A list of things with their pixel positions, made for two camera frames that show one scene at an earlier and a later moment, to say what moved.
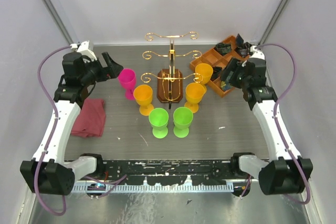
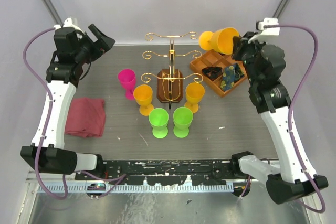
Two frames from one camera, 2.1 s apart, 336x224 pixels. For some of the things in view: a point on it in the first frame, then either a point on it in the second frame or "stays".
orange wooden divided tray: [218, 54] stays
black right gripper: [231, 71] → [240, 49]
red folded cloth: [91, 119] stays
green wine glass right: [182, 118] stays
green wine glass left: [158, 118] stays
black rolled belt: [216, 71] stays
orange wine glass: [203, 73] → [220, 40]
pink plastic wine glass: [127, 78] stays
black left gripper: [105, 66] → [95, 46]
